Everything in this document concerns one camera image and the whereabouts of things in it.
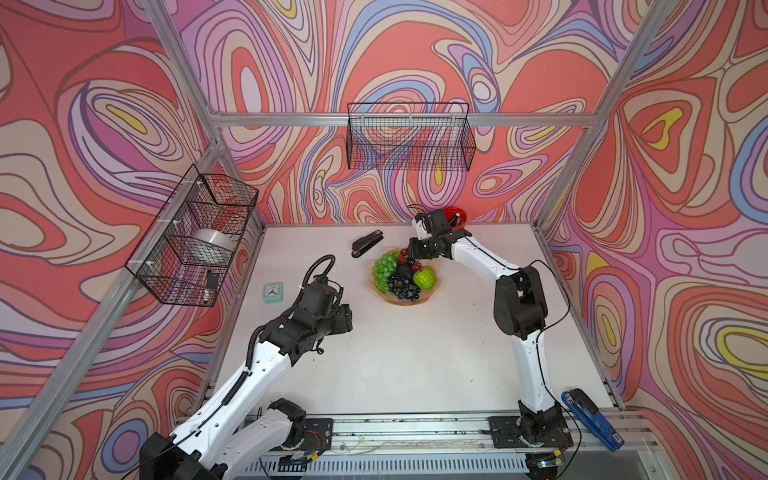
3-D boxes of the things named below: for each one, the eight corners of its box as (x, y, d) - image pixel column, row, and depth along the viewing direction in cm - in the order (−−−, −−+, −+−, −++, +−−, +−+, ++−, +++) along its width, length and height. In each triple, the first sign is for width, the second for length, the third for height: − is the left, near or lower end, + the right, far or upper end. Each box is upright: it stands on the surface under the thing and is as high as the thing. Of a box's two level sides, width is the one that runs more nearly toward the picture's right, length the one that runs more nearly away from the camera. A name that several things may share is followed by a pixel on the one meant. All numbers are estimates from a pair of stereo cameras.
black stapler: (355, 259, 111) (354, 250, 108) (349, 253, 113) (348, 245, 109) (384, 239, 118) (384, 231, 114) (378, 234, 119) (378, 226, 116)
